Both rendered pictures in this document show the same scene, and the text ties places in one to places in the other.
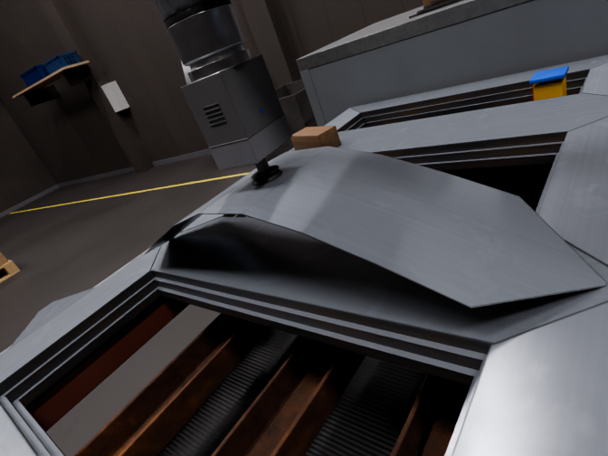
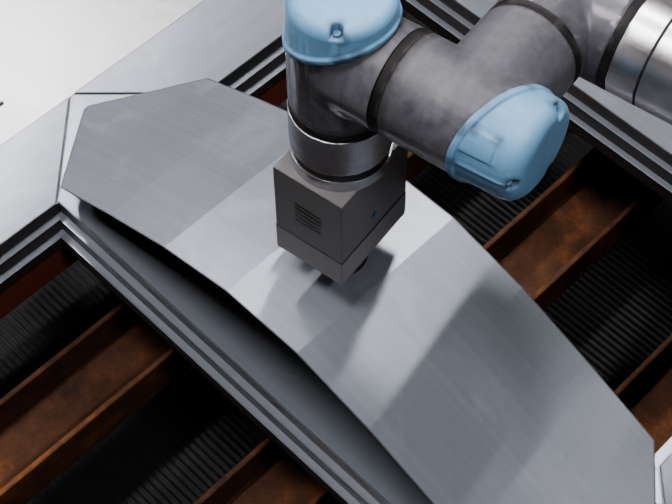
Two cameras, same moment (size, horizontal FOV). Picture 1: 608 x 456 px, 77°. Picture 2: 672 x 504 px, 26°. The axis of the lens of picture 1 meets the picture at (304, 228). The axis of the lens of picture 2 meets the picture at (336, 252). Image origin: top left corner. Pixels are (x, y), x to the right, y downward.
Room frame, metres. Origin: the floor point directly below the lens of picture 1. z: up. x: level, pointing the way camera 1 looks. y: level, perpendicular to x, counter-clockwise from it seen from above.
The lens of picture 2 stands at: (-0.15, 0.04, 1.97)
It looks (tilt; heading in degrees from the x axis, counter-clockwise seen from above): 57 degrees down; 358
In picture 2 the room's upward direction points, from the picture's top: straight up
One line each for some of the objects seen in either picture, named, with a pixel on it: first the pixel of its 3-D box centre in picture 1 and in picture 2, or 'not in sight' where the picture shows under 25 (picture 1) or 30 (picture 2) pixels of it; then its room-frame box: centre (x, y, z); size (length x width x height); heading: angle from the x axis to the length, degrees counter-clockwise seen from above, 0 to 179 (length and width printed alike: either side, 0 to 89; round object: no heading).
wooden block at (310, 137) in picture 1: (315, 139); not in sight; (0.96, -0.11, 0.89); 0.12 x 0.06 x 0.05; 28
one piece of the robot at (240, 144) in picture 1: (232, 109); (331, 176); (0.50, 0.03, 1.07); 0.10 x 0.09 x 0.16; 52
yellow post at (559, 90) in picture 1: (552, 125); not in sight; (0.75, -0.58, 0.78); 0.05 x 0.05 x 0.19; 44
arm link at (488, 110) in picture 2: not in sight; (483, 102); (0.44, -0.07, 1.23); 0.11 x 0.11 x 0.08; 53
